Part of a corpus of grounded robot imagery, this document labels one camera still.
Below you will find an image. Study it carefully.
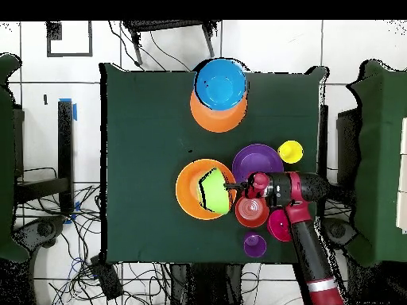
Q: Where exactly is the bundle of floor cables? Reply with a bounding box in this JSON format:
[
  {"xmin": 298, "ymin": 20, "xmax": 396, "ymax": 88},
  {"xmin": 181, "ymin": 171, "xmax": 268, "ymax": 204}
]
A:
[{"xmin": 15, "ymin": 166, "xmax": 172, "ymax": 305}]

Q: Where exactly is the black power strip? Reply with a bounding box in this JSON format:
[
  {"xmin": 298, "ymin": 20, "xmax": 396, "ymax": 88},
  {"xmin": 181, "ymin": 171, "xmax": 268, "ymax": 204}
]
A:
[{"xmin": 89, "ymin": 255, "xmax": 124, "ymax": 301}]

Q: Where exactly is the large orange bowl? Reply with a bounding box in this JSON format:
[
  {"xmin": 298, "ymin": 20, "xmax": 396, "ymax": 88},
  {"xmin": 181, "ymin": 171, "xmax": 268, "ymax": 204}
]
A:
[
  {"xmin": 189, "ymin": 90, "xmax": 248, "ymax": 133},
  {"xmin": 175, "ymin": 158, "xmax": 238, "ymax": 221}
]

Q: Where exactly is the yellow cup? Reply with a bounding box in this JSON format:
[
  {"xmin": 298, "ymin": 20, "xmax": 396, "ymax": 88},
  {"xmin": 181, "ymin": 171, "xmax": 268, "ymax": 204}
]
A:
[{"xmin": 277, "ymin": 140, "xmax": 304, "ymax": 165}]

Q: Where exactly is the purple cup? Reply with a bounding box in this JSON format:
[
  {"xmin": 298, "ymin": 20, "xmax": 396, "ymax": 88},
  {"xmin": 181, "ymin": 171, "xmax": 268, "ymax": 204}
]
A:
[{"xmin": 242, "ymin": 230, "xmax": 268, "ymax": 259}]

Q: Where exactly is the black metal stand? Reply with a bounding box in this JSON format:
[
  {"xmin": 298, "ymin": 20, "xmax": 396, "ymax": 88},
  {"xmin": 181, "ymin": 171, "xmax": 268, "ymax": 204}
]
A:
[{"xmin": 122, "ymin": 20, "xmax": 220, "ymax": 66}]

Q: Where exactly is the small red-orange bowl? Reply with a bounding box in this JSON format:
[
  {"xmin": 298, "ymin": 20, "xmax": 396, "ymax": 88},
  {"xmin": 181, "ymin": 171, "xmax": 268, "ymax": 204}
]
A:
[{"xmin": 235, "ymin": 195, "xmax": 270, "ymax": 229}]

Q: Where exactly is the dark green tablecloth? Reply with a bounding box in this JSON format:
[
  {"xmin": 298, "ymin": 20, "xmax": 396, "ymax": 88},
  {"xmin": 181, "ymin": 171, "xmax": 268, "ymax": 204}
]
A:
[{"xmin": 99, "ymin": 62, "xmax": 328, "ymax": 266}]

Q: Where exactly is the black beam with blue tape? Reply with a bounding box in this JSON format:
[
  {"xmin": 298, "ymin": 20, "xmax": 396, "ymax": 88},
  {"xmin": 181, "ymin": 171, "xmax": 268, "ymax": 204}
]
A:
[{"xmin": 14, "ymin": 98, "xmax": 78, "ymax": 217}]

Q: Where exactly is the green bowl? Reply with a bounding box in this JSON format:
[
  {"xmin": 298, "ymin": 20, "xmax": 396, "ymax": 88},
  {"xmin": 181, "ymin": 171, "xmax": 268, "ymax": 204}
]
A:
[{"xmin": 196, "ymin": 167, "xmax": 232, "ymax": 214}]

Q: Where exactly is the pink bowl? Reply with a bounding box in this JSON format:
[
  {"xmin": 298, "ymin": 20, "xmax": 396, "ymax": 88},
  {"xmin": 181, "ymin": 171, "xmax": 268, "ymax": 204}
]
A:
[{"xmin": 266, "ymin": 208, "xmax": 294, "ymax": 243}]

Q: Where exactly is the wide purple bowl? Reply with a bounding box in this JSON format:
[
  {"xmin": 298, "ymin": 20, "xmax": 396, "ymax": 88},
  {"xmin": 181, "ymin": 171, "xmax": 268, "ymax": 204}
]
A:
[{"xmin": 231, "ymin": 143, "xmax": 285, "ymax": 184}]

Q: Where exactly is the neighbouring green table cloth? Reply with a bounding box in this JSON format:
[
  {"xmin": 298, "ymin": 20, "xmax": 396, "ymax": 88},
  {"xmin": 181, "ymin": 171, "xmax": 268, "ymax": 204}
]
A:
[
  {"xmin": 0, "ymin": 53, "xmax": 31, "ymax": 263},
  {"xmin": 344, "ymin": 60, "xmax": 407, "ymax": 268}
]

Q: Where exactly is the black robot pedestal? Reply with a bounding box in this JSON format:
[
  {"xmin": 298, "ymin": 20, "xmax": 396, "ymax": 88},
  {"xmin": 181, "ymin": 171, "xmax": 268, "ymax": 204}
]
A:
[{"xmin": 168, "ymin": 263, "xmax": 246, "ymax": 305}]

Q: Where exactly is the opaque blue bowl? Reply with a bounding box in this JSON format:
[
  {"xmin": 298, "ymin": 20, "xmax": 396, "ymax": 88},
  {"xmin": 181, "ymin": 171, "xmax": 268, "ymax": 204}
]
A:
[{"xmin": 193, "ymin": 58, "xmax": 248, "ymax": 111}]

